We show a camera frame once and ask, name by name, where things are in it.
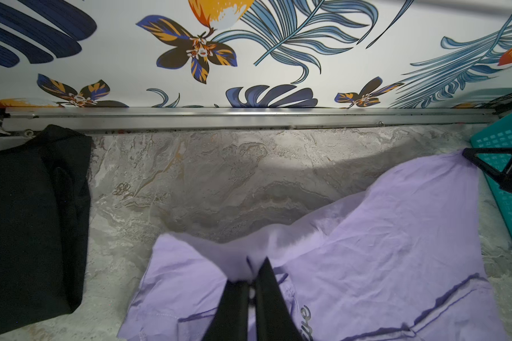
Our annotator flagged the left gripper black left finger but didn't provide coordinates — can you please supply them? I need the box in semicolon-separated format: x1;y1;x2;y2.
202;281;250;341

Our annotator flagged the aluminium frame bar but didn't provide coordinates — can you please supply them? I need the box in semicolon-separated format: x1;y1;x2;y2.
2;107;499;132

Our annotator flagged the purple t-shirt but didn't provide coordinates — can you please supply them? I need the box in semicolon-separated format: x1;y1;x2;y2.
118;152;508;340

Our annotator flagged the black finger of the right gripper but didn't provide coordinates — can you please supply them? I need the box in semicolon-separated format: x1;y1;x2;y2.
462;148;512;194

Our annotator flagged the folded black t-shirt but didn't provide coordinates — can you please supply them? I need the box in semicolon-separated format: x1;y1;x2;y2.
0;125;92;335

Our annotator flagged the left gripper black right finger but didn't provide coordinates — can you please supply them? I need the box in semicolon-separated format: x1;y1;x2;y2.
254;258;302;341

